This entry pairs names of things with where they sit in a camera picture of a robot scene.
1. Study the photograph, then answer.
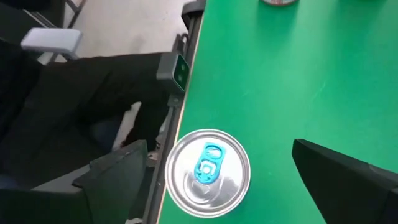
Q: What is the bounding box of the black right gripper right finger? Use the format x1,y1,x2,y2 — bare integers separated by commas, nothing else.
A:
292,139,398,224

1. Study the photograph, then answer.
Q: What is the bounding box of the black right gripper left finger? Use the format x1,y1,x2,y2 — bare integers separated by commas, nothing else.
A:
73,139,149,224

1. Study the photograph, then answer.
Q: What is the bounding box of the person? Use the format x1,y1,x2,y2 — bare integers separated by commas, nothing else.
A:
0,39,170,190

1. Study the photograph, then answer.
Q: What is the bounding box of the silver blue energy drink can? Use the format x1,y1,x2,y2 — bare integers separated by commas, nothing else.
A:
164,128,251,218

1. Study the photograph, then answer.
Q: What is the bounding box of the green table mat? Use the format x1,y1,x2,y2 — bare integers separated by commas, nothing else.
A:
155,0,398,224

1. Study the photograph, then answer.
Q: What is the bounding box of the office chair with grey armrest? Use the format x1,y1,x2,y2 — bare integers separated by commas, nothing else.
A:
0,0,88,63

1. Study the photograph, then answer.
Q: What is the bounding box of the red Fanta soda can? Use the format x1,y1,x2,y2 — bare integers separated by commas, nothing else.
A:
260,0,300,7

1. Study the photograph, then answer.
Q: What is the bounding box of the grey table-level camera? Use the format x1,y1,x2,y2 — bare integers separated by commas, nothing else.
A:
156,52,191,93

